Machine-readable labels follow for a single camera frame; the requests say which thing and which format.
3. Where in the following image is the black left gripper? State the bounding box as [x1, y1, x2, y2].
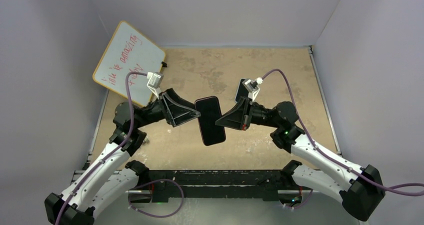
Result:
[134, 88, 201, 129]

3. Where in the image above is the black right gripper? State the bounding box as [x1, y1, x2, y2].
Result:
[215, 96, 281, 131]

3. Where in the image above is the black phone case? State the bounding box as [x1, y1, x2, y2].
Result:
[194, 96, 227, 147]

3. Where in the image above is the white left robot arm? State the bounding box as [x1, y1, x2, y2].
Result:
[44, 88, 201, 225]

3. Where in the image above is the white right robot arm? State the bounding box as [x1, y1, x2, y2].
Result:
[215, 97, 386, 222]

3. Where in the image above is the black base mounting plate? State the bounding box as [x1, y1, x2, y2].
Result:
[116, 169, 314, 204]

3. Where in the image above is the yellow framed whiteboard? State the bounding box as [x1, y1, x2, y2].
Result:
[92, 20, 166, 106]

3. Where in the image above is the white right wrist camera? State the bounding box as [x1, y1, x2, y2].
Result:
[242, 77, 263, 102]

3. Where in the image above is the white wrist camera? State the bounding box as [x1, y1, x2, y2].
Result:
[242, 77, 263, 102]
[146, 72, 164, 98]

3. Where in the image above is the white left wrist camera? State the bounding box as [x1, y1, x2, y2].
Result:
[146, 72, 164, 98]

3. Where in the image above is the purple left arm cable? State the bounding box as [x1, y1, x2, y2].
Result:
[54, 71, 150, 225]

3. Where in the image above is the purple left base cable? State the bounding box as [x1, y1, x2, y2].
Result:
[127, 178, 185, 218]

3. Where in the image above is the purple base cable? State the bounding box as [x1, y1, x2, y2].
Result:
[127, 178, 185, 218]
[282, 187, 314, 211]

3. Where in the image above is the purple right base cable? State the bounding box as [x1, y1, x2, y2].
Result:
[282, 187, 314, 211]

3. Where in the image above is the aluminium front rail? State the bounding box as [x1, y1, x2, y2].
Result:
[67, 169, 335, 195]

